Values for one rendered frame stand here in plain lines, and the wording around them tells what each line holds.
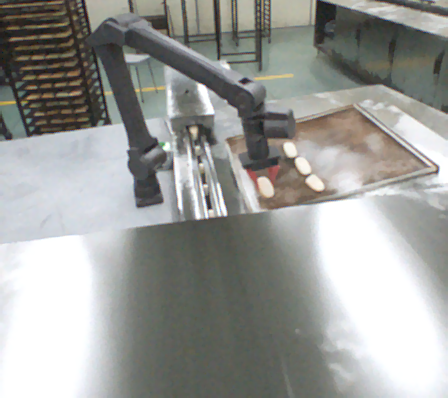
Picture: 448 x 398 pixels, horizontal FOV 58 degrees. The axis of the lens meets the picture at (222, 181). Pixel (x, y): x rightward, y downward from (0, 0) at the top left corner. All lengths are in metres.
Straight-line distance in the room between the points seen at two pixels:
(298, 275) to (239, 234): 0.06
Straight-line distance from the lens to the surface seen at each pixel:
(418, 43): 3.98
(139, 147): 1.19
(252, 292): 0.28
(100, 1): 8.19
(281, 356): 0.24
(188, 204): 1.17
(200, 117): 1.65
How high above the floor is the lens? 1.50
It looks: 30 degrees down
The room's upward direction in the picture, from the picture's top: 4 degrees counter-clockwise
